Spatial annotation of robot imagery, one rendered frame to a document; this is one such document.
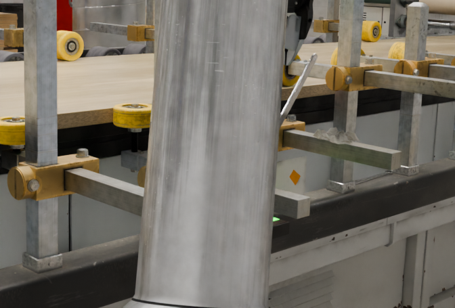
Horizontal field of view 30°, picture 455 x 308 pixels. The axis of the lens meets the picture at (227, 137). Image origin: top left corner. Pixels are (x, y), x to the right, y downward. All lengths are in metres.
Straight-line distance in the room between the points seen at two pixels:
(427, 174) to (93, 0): 3.70
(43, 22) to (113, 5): 4.19
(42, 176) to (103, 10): 4.20
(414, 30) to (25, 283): 1.09
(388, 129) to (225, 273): 1.69
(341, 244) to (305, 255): 0.12
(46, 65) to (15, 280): 0.32
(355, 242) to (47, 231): 0.85
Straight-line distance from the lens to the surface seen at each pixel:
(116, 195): 1.21
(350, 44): 1.78
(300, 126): 1.67
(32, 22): 1.27
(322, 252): 1.87
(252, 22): 0.70
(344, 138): 1.54
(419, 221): 2.17
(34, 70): 1.27
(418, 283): 2.64
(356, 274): 2.41
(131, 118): 1.55
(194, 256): 0.67
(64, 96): 1.73
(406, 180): 2.00
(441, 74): 2.01
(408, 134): 2.02
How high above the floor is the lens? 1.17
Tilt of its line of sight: 11 degrees down
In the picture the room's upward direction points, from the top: 2 degrees clockwise
